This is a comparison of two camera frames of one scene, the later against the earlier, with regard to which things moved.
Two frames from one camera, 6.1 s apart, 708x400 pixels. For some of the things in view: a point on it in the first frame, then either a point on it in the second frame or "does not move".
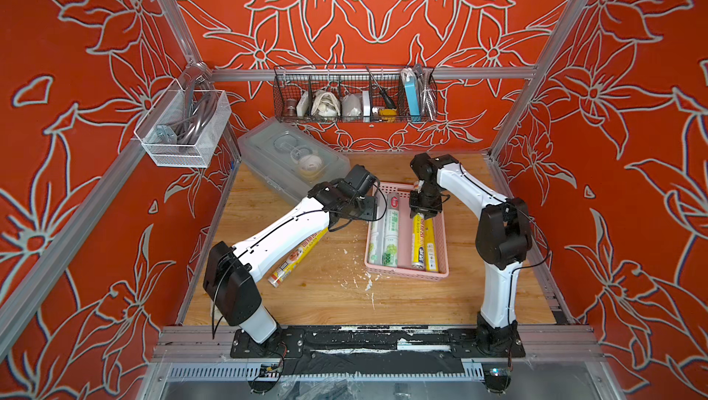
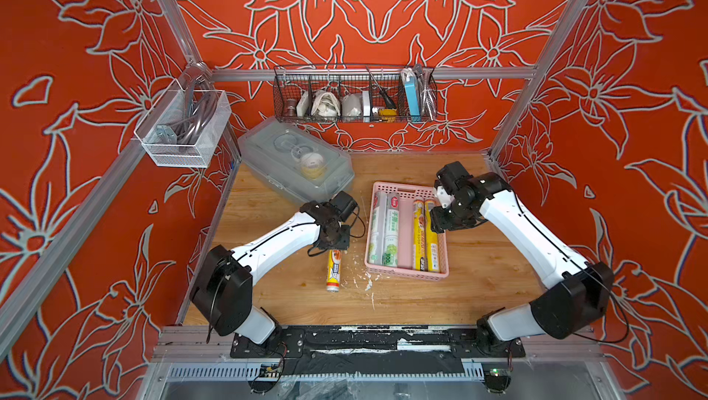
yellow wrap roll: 431,258 does not move
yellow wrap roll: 418,258 does not move
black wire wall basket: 355,94 does not move
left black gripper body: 364,209 to 341,241
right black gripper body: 426,201 to 450,217
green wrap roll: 391,242 does not move
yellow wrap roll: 292,263 to 334,270
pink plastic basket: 404,268 does not move
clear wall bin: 185,127 does not move
